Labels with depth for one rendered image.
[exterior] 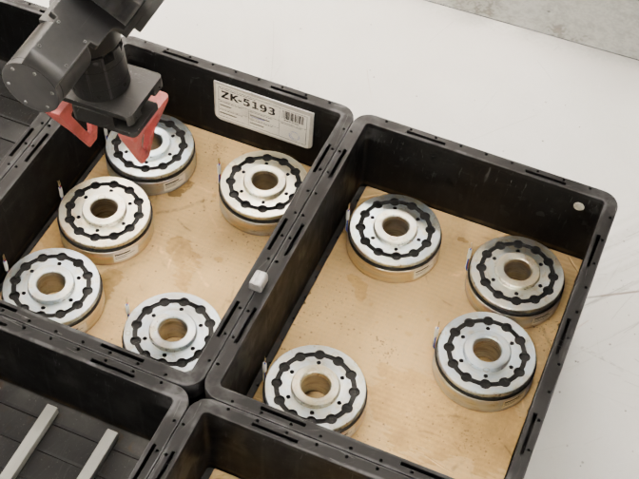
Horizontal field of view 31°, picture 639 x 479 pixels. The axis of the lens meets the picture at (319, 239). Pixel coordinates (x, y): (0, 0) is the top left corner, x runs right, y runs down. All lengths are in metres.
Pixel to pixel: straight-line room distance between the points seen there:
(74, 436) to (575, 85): 0.90
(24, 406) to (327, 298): 0.33
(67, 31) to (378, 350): 0.46
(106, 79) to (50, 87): 0.10
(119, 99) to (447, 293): 0.41
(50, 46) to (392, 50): 0.78
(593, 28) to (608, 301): 1.53
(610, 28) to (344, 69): 1.35
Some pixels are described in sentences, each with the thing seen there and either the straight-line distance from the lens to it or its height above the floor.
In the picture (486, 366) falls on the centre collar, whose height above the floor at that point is 0.87.
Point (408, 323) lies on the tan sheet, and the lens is 1.25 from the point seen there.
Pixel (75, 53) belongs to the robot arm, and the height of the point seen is 1.16.
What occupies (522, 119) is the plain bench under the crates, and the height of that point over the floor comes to 0.70.
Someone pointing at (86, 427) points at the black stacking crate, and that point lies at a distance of 1.19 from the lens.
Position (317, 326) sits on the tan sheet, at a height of 0.83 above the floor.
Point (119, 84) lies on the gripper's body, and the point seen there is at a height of 1.07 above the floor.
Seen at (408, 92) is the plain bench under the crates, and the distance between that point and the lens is 1.67.
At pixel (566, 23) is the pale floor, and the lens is 2.93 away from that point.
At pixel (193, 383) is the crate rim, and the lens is 1.09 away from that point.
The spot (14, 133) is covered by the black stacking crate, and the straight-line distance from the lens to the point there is 1.45.
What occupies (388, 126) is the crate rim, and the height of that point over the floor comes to 0.93.
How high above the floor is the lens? 1.85
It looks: 51 degrees down
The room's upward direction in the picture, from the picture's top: 4 degrees clockwise
